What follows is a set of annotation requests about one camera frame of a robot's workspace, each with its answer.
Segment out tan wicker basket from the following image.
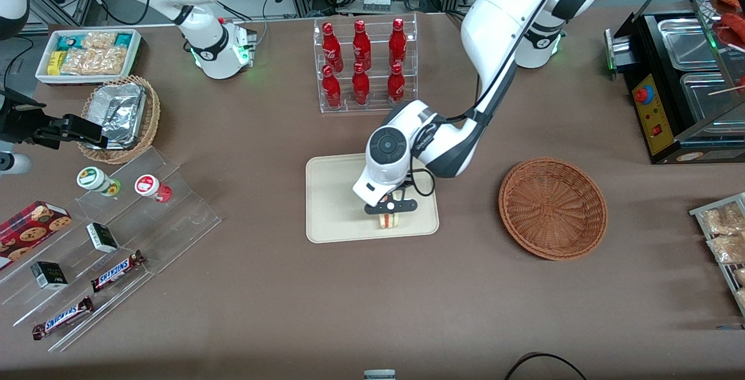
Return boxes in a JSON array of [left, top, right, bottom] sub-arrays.
[[77, 75, 161, 164]]

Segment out clear acrylic tiered stand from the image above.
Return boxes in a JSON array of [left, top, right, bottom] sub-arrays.
[[0, 146, 222, 353]]

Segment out clear acrylic bottle rack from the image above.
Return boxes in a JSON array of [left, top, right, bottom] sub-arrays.
[[313, 13, 418, 114]]

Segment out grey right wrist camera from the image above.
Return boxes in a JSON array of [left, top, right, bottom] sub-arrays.
[[0, 152, 33, 176]]

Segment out small black box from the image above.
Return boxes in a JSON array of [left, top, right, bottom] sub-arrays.
[[86, 223, 119, 253], [31, 261, 69, 290]]

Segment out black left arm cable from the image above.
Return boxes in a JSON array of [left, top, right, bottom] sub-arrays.
[[407, 0, 574, 198]]

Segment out grey wire rack tray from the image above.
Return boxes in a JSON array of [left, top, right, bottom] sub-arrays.
[[689, 193, 745, 317]]

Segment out beige plastic tray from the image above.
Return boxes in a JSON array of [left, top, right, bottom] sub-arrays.
[[306, 148, 439, 244]]

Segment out red tartan cookie box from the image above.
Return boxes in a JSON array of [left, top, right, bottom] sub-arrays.
[[0, 201, 72, 271]]

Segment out black floor cable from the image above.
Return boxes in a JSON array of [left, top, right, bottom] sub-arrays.
[[504, 353, 588, 380]]

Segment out small clear puffed snack bag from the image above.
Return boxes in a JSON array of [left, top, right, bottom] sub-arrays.
[[81, 31, 118, 49]]

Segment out steel food pan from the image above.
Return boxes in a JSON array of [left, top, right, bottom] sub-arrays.
[[657, 17, 723, 72], [679, 72, 745, 123]]

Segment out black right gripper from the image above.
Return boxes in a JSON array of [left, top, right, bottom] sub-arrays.
[[0, 89, 110, 150]]

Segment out aluminium foil containers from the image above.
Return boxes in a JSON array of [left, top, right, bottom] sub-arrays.
[[87, 83, 147, 150]]

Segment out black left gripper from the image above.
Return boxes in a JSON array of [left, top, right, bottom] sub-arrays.
[[365, 185, 418, 222]]

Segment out brown round wicker basket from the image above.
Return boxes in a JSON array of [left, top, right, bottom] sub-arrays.
[[498, 158, 608, 261]]

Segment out red cola bottle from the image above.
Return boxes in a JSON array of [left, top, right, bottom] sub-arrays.
[[321, 65, 342, 108], [352, 62, 371, 105], [322, 22, 344, 72], [387, 62, 406, 103], [352, 19, 372, 71], [389, 17, 407, 68]]

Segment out black hot food display case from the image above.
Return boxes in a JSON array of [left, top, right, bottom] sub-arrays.
[[604, 0, 745, 165]]

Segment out red lid yoghurt cup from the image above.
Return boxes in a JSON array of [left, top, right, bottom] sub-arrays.
[[134, 175, 172, 203]]

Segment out white rectangular snack bin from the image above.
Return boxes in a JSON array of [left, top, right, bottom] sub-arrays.
[[35, 29, 143, 85]]

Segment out green lid yoghurt cup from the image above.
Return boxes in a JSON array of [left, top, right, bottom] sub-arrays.
[[77, 166, 122, 197]]

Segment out large clear puffed snack bag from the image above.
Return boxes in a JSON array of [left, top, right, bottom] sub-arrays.
[[61, 47, 128, 76]]

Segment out snickers chocolate bar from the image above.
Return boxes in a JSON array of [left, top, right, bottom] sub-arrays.
[[32, 296, 94, 340], [90, 250, 146, 293]]

